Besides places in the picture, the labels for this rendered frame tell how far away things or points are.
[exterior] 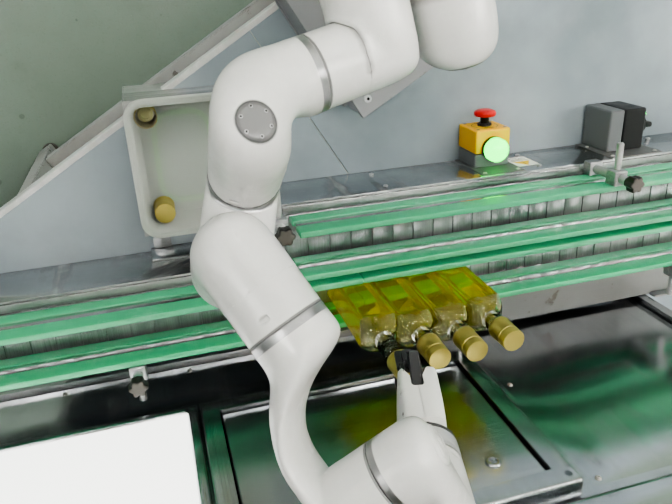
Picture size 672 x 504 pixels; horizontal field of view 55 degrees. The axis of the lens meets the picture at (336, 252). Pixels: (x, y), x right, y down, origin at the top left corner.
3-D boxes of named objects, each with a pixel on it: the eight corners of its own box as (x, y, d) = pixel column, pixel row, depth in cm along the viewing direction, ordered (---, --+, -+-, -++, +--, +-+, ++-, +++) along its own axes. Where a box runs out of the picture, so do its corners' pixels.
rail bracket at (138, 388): (130, 375, 110) (130, 423, 98) (123, 340, 107) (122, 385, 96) (154, 370, 111) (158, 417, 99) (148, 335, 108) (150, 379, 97)
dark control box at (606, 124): (579, 143, 133) (606, 152, 126) (583, 103, 130) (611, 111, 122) (614, 138, 135) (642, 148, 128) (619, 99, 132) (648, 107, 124)
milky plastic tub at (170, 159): (143, 223, 113) (144, 241, 106) (120, 92, 104) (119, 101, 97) (242, 209, 118) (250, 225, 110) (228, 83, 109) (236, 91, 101)
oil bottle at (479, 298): (418, 281, 119) (473, 338, 100) (418, 253, 117) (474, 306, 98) (447, 276, 120) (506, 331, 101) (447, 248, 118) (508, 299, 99)
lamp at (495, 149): (481, 161, 120) (489, 165, 117) (482, 137, 118) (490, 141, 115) (503, 158, 121) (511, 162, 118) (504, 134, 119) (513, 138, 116)
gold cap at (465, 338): (452, 349, 97) (465, 364, 93) (452, 328, 95) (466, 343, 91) (474, 344, 97) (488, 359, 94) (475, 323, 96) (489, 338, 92)
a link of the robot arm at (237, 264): (391, 246, 63) (355, 279, 77) (263, 76, 65) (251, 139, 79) (253, 345, 58) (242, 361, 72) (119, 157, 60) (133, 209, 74)
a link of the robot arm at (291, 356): (330, 294, 66) (456, 465, 65) (237, 364, 69) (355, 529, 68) (307, 306, 58) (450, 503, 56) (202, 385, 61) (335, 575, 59)
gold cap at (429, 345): (416, 356, 95) (428, 372, 91) (416, 335, 94) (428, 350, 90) (438, 351, 96) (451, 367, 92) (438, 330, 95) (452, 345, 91)
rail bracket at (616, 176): (578, 173, 121) (626, 195, 109) (582, 134, 118) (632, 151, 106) (596, 171, 122) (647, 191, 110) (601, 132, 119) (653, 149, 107)
